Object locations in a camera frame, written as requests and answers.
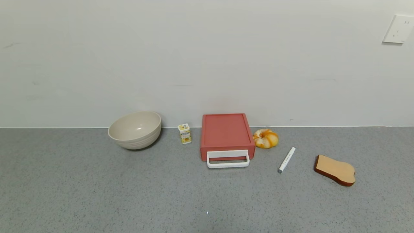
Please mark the small yellow juice carton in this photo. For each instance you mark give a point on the small yellow juice carton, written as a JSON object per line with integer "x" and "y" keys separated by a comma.
{"x": 185, "y": 134}

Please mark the orange glazed donut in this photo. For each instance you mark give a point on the orange glazed donut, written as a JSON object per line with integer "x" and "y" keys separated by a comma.
{"x": 266, "y": 139}

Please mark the beige ribbed bowl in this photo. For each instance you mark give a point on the beige ribbed bowl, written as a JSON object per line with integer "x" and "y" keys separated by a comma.
{"x": 134, "y": 131}

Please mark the white marker pen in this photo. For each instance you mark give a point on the white marker pen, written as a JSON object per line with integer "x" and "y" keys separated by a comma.
{"x": 287, "y": 160}

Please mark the brown toast slice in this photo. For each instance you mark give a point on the brown toast slice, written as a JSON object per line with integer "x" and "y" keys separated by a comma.
{"x": 334, "y": 168}

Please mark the white wall outlet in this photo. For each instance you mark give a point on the white wall outlet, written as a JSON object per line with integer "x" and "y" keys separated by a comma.
{"x": 398, "y": 29}

